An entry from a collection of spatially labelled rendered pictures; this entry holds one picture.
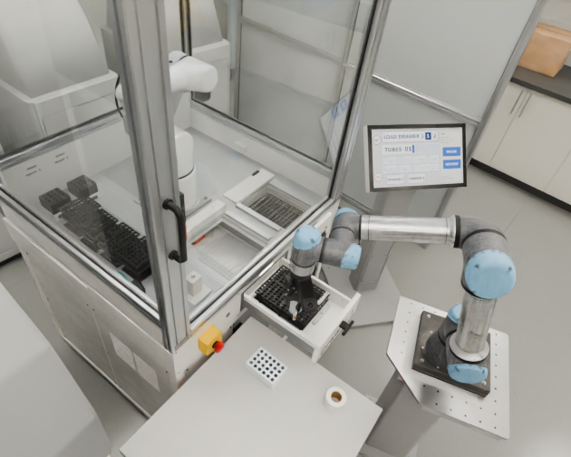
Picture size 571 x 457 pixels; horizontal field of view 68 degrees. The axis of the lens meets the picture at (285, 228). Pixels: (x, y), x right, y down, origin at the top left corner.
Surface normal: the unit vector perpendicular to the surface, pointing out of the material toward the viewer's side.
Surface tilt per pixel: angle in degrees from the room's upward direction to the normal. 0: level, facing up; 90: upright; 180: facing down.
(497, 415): 0
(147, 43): 90
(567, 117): 90
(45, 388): 69
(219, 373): 0
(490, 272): 81
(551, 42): 87
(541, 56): 90
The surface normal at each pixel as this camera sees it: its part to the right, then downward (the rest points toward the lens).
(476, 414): 0.11, -0.72
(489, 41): -0.66, 0.47
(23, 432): 0.79, 0.18
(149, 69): 0.80, 0.47
